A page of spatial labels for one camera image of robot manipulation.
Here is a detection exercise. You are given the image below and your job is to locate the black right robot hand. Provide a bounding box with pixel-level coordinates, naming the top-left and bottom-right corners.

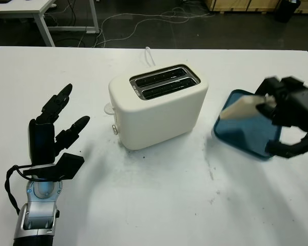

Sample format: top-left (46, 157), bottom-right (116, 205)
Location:
top-left (255, 76), bottom-right (308, 134)

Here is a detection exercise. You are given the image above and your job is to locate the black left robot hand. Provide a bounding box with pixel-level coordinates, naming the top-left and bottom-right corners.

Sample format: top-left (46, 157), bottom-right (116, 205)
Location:
top-left (28, 83), bottom-right (91, 166)

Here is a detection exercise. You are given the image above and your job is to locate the pale bread slice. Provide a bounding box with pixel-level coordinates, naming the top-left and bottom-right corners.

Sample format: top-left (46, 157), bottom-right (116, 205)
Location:
top-left (219, 94), bottom-right (275, 120)

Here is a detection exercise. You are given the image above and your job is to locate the blue plastic tray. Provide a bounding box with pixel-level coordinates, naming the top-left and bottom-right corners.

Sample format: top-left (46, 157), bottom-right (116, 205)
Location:
top-left (212, 89), bottom-right (282, 161)

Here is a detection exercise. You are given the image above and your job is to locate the white toaster lever knob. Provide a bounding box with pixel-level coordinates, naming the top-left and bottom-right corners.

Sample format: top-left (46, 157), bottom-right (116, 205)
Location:
top-left (103, 102), bottom-right (116, 115)

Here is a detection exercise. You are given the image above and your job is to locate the cream two-slot toaster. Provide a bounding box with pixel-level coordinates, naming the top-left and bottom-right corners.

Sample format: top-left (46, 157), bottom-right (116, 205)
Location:
top-left (108, 64), bottom-right (209, 151)

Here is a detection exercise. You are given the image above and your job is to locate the white office desk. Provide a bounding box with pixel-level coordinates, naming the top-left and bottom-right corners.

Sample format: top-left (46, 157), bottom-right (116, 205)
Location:
top-left (0, 0), bottom-right (100, 47)

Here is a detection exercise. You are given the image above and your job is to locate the black waste bin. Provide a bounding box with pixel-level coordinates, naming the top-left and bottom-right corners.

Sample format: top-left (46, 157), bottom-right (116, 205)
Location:
top-left (275, 0), bottom-right (301, 23)

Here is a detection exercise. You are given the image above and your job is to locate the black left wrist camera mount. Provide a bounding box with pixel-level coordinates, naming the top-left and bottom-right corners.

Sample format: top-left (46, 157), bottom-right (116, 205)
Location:
top-left (22, 152), bottom-right (85, 180)

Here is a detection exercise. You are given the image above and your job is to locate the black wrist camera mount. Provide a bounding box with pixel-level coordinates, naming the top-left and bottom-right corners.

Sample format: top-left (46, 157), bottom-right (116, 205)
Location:
top-left (265, 128), bottom-right (308, 159)
top-left (22, 152), bottom-right (85, 180)

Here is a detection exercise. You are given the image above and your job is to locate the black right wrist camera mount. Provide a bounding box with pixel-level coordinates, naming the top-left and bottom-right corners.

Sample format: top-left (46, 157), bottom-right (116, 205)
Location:
top-left (265, 128), bottom-right (308, 159)

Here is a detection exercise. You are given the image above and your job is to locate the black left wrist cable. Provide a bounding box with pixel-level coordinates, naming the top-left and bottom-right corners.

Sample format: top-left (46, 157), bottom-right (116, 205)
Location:
top-left (4, 165), bottom-right (33, 216)

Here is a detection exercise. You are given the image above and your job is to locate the white toaster power cord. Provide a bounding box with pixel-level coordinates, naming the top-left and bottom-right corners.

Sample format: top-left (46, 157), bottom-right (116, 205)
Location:
top-left (144, 47), bottom-right (157, 66)

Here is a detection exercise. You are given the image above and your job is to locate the white floor cable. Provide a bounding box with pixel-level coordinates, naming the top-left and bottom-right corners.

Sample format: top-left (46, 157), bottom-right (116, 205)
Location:
top-left (93, 6), bottom-right (214, 48)

